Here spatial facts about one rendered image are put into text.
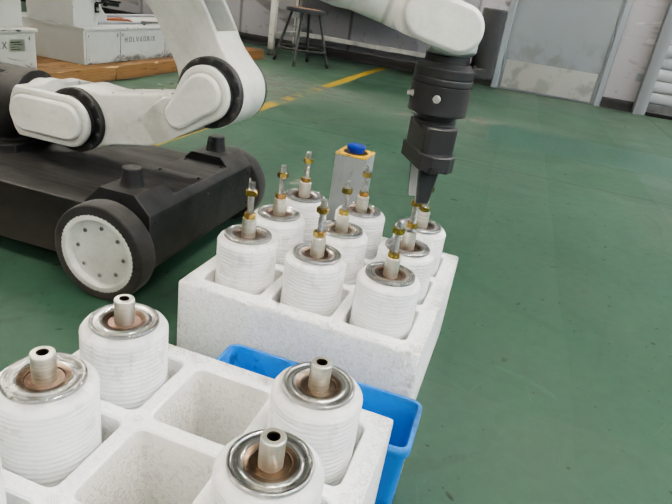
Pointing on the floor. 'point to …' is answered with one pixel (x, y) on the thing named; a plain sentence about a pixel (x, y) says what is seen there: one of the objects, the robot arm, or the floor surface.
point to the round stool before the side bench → (300, 32)
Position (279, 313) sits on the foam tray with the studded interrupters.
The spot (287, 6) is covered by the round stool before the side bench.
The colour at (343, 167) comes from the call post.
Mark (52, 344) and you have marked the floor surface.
